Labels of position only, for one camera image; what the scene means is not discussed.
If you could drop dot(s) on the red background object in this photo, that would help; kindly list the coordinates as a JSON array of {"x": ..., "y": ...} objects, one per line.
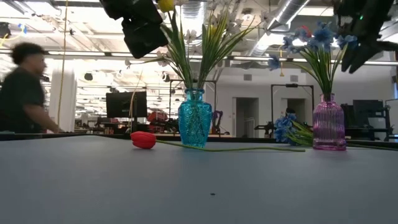
[{"x": 157, "y": 116}]

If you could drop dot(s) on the teal patterned glass vase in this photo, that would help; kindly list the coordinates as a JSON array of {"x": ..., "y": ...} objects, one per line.
[{"x": 195, "y": 121}]

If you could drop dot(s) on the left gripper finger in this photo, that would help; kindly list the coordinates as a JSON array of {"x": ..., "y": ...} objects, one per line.
[{"x": 144, "y": 37}]

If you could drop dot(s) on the black computer monitor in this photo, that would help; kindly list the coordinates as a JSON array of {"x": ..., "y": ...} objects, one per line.
[{"x": 124, "y": 104}]

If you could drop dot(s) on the person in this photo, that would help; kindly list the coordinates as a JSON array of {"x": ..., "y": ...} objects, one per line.
[{"x": 21, "y": 93}]

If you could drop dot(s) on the long ceiling light strip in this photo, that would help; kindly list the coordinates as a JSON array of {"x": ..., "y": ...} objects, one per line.
[{"x": 77, "y": 53}]

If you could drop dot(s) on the purple ribbed glass vase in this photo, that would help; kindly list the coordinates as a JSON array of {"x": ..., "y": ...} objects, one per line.
[{"x": 329, "y": 124}]

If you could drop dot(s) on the black aluminium table frame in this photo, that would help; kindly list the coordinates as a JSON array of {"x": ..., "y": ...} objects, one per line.
[{"x": 93, "y": 137}]

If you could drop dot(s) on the black desk with monitors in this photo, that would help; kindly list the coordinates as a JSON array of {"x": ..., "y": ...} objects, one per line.
[{"x": 367, "y": 112}]

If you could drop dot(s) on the yellow tulip with narrow leaf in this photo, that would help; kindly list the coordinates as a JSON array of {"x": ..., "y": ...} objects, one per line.
[{"x": 166, "y": 4}]

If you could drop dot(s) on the white building pillar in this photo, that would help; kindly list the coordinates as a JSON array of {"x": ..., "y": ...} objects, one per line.
[{"x": 70, "y": 99}]

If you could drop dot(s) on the silver ribbed ventilation duct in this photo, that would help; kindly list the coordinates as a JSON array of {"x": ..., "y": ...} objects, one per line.
[{"x": 192, "y": 12}]

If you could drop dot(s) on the black device with blue tag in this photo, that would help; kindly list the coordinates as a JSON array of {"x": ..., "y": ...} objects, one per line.
[{"x": 4, "y": 29}]

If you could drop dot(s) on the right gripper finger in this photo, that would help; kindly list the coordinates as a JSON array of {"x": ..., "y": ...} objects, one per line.
[
  {"x": 349, "y": 54},
  {"x": 363, "y": 56}
]

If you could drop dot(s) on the silver smooth ventilation duct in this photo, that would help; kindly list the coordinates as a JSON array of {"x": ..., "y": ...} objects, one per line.
[{"x": 286, "y": 12}]

